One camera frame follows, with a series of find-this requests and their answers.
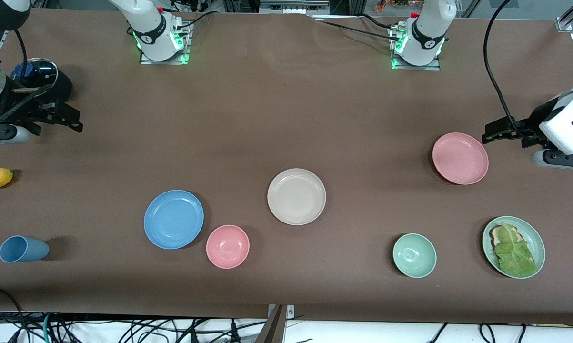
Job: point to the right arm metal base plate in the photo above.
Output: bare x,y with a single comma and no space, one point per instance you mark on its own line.
145,60

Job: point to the beige plate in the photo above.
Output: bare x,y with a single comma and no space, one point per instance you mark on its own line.
296,196

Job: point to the dark metal bar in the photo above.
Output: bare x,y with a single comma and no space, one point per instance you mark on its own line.
273,328

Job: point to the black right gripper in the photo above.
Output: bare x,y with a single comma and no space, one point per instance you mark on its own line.
53,90

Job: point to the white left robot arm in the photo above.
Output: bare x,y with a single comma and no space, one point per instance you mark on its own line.
429,28

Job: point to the small pink bowl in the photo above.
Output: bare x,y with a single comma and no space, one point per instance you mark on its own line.
227,247

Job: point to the blue cup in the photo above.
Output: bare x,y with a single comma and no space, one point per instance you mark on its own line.
23,249

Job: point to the metal table bracket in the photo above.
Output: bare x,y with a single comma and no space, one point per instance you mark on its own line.
291,311

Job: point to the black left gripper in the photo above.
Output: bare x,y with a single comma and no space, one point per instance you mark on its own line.
537,119

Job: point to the pink plate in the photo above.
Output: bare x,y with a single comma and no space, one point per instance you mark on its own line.
460,158

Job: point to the small green bowl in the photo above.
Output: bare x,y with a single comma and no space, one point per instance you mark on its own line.
414,255

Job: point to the brown table cover sheet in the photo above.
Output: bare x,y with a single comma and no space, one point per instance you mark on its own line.
315,119

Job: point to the blue plate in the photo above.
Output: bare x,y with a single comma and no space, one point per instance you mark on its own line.
173,219

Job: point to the grey metal box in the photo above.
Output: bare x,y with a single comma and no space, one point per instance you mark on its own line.
293,6

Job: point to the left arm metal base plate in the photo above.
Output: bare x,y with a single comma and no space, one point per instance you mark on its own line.
434,67

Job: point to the green plate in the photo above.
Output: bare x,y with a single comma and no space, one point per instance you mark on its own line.
536,243

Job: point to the toasted bread slice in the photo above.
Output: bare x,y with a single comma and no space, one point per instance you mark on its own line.
495,233

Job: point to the green lettuce leaf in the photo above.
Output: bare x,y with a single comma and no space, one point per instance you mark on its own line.
515,252

